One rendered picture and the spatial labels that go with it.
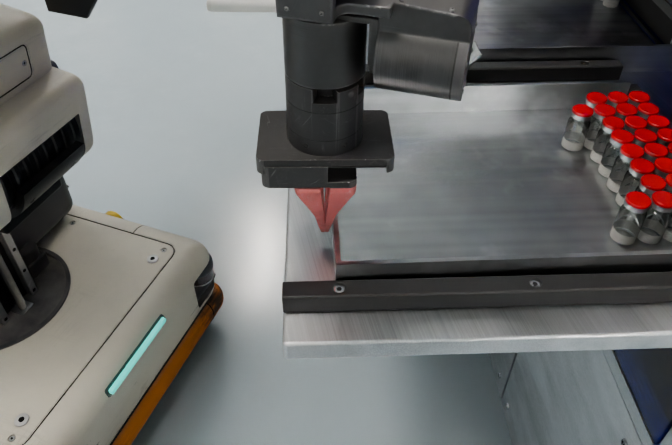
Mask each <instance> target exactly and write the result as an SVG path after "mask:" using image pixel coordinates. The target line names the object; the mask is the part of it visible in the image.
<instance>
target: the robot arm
mask: <svg viewBox="0 0 672 445"><path fill-rule="evenodd" d="M275 3H276V13H277V17H280V18H282V29H283V50H284V70H285V92H286V111H264V112H262V113H261V114H260V122H259V131H258V140H257V149H256V165H257V171H258V172H259V173H261V176H262V185H263V186H264V187H266V188H294V190H295V193H296V195H297V196H298V197H299V198H300V199H301V201H302V202H303V203H304V204H305V205H306V206H307V208H308V209H309V210H310V211H311V212H312V214H313V215H314V216H315V218H316V221H317V223H318V226H319V228H320V231H321V232H329V230H330V228H331V225H332V223H333V221H334V218H335V216H336V215H337V213H338V212H339V211H340V210H341V209H342V208H343V207H344V205H345V204H346V203H347V202H348V201H349V200H350V198H351V197H352V196H353V195H354V194H355V192H356V186H357V173H356V168H385V167H386V171H387V173H389V172H392V171H393V168H394V158H395V154H394V148H393V142H392V136H391V130H390V124H389V118H388V113H387V112H386V111H383V110H363V106H364V86H365V65H366V44H367V24H369V41H368V71H369V73H373V82H374V86H375V88H380V89H386V90H393V91H399V92H405V93H411V94H418V95H424V96H430V97H436V98H443V99H449V100H455V101H461V99H462V95H463V93H464V86H465V85H466V83H467V80H466V76H467V72H468V66H469V61H470V56H471V53H472V52H473V48H472V45H473V39H474V34H475V28H476V26H477V12H478V6H479V0H275ZM324 188H325V204H324Z"/></svg>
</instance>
